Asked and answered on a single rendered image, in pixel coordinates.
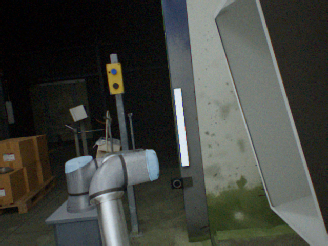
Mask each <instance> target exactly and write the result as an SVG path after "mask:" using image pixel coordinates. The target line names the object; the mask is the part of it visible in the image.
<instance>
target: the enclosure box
mask: <svg viewBox="0 0 328 246"><path fill-rule="evenodd" d="M212 17H213V20H214V24H215V28H216V31H217V34H218V38H219V41H220V44H221V48H222V52H223V55H224V58H225V62H226V65H227V68H228V71H229V73H230V77H231V80H232V84H233V87H234V91H235V94H236V97H237V101H238V104H239V108H240V111H241V115H242V118H243V120H244V124H245V127H246V130H247V133H248V137H249V140H250V143H251V146H252V150H253V154H254V155H255V159H256V162H257V166H258V169H259V173H260V176H261V180H262V181H263V185H264V189H265V192H266V195H267V198H268V202H269V204H270V206H271V209H273V210H274V212H275V213H276V214H277V215H279V216H280V217H281V218H282V219H283V220H284V221H285V222H286V223H287V224H288V225H289V226H290V227H291V228H293V229H294V231H296V232H297V233H298V234H299V235H300V236H301V237H302V238H303V239H304V240H305V241H306V242H307V243H308V244H309V245H310V246H328V0H222V1H221V3H220V4H219V6H218V7H217V9H216V11H215V13H214V15H213V16H212Z"/></svg>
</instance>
